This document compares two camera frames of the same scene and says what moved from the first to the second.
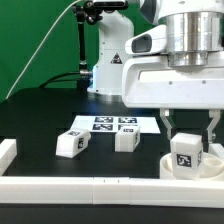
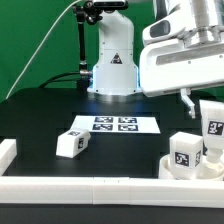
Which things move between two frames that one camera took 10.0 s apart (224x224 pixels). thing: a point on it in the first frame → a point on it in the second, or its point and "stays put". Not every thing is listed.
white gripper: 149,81 → 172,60
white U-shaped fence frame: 106,190 stays put
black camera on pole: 105,6 stays put
